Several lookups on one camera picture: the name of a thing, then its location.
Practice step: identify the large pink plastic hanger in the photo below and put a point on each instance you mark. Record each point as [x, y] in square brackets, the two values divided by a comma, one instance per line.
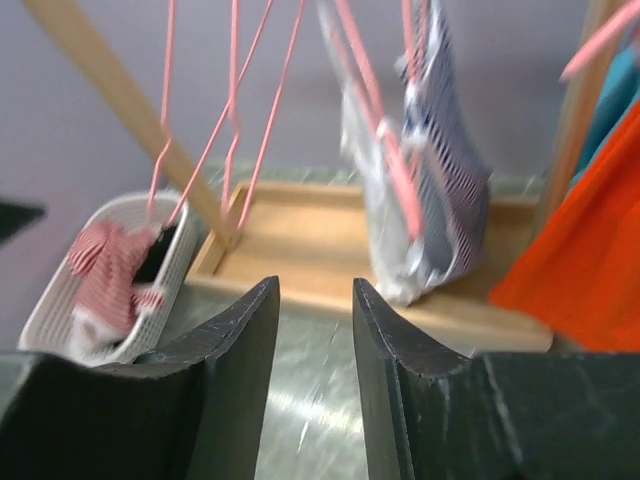
[604, 35]

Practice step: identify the orange shirt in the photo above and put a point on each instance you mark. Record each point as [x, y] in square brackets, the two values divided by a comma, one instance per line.
[581, 275]

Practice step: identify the pink hanger of blue top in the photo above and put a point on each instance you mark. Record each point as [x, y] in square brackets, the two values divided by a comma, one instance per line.
[412, 40]

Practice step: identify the blue white striped tank top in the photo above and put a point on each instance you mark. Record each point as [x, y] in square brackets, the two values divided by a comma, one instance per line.
[453, 179]

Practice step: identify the white perforated laundry basket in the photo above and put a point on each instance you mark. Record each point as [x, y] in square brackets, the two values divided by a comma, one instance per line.
[49, 326]

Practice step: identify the small wooden clothes rack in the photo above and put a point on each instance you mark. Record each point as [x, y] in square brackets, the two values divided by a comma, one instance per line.
[313, 237]

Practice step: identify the pink wire hanger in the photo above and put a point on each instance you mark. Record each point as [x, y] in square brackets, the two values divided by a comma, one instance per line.
[230, 107]

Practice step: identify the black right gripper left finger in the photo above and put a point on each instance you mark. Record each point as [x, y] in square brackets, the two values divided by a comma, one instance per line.
[192, 409]

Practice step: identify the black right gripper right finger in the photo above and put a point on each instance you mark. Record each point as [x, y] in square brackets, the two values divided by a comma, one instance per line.
[431, 413]

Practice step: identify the pink hanger of striped top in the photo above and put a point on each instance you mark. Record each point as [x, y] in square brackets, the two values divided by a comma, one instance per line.
[268, 35]

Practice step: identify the pink hanger of white top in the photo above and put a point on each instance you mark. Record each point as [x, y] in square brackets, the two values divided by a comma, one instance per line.
[401, 177]

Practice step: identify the red white striped tank top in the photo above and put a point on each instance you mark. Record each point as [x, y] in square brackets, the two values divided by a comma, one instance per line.
[106, 258]

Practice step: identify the teal garment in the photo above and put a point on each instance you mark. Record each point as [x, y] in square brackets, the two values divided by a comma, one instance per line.
[618, 95]

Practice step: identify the black tank top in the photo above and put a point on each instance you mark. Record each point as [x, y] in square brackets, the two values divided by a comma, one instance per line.
[151, 266]

